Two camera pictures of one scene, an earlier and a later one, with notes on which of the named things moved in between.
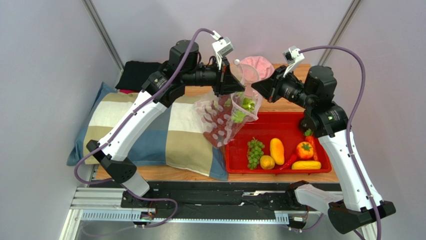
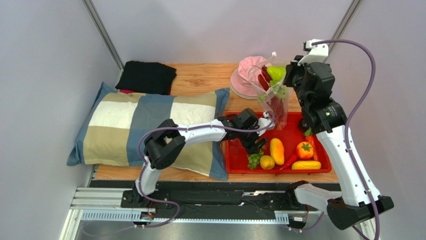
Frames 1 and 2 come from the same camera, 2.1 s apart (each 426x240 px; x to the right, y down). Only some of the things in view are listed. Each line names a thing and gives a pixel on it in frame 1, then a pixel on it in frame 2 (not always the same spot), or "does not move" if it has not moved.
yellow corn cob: x=306 y=165 does not move
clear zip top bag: x=220 y=116 to x=268 y=77
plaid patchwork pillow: x=176 y=138 does not move
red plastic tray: x=276 y=142 does not move
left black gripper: x=226 y=83 to x=251 y=147
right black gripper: x=276 y=86 to x=289 y=76
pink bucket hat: x=255 y=69 does not move
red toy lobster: x=215 y=116 to x=279 y=113
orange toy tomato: x=305 y=150 does not move
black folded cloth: x=134 y=74 does not move
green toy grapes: x=255 y=150 does not move
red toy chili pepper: x=288 y=165 does not move
